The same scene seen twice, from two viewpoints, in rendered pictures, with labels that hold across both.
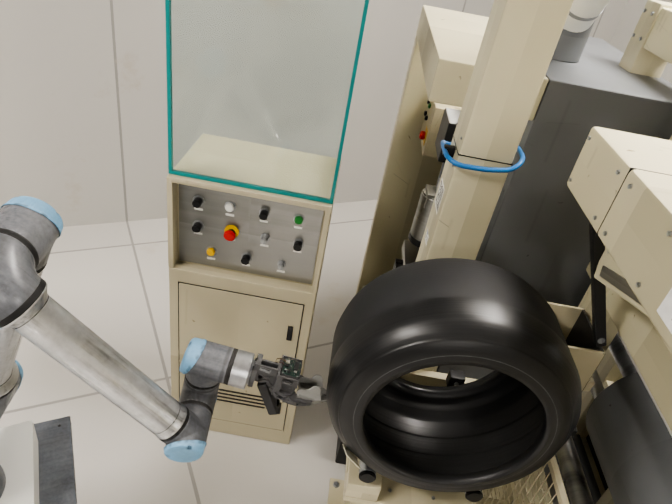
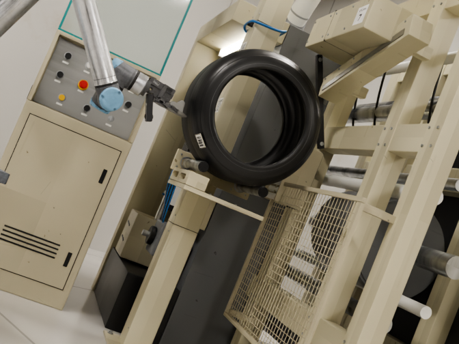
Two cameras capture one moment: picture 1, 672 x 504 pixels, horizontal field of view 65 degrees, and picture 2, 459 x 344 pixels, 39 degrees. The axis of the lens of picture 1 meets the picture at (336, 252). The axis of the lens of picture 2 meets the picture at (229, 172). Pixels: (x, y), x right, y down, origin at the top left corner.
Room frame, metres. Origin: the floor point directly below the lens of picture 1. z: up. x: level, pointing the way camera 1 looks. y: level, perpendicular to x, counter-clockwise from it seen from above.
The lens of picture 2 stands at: (-1.80, 0.38, 0.77)
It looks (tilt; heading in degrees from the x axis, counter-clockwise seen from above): 3 degrees up; 346
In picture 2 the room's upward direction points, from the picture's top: 22 degrees clockwise
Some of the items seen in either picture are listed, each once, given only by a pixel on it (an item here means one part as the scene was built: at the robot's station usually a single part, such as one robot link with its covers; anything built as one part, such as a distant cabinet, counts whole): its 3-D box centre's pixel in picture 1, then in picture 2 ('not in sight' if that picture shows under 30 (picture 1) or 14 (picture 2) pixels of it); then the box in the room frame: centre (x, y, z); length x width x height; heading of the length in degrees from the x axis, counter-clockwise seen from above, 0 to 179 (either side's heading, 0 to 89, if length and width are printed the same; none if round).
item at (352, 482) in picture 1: (365, 435); (188, 178); (0.99, -0.19, 0.84); 0.36 x 0.09 x 0.06; 1
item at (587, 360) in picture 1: (549, 361); (291, 175); (1.22, -0.70, 1.05); 0.20 x 0.15 x 0.30; 1
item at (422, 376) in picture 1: (415, 383); (213, 175); (1.17, -0.32, 0.90); 0.40 x 0.03 x 0.10; 91
